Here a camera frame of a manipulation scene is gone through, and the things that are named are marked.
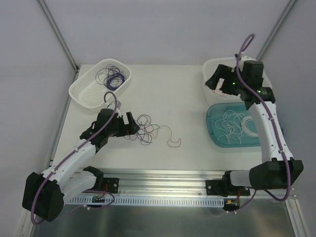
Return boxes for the white slotted cable duct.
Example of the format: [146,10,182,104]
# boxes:
[67,195,224,208]

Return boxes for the red white purple wires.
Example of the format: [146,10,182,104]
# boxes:
[124,114,163,146]

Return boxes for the long red wire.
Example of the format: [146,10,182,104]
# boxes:
[159,125,183,148]

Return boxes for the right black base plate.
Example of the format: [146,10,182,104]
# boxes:
[205,180,250,198]

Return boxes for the white plastic tub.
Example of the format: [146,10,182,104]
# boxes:
[202,56,272,105]

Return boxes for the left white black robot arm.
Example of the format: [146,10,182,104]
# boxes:
[22,109,140,222]

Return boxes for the right aluminium frame post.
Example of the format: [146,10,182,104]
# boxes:
[256,0,298,61]

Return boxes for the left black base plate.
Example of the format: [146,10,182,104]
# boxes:
[99,177,119,194]

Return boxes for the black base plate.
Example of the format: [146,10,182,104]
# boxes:
[205,180,250,198]
[99,177,119,194]

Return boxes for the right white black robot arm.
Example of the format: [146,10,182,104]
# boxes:
[205,60,304,198]

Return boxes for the aluminium mounting rail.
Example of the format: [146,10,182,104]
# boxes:
[61,170,296,198]

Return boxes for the teal transparent plastic bin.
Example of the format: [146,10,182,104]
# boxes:
[206,101,284,148]

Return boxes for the white perforated basket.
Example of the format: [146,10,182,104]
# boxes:
[69,58,132,111]

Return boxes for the aluminium frame post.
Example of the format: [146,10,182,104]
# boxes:
[37,0,79,72]
[256,0,298,61]

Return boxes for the purple wire bundle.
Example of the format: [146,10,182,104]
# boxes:
[95,63,127,90]

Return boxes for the left aluminium frame post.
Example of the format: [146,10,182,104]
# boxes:
[37,0,79,72]

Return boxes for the single white wire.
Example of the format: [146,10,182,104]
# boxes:
[214,110,244,145]

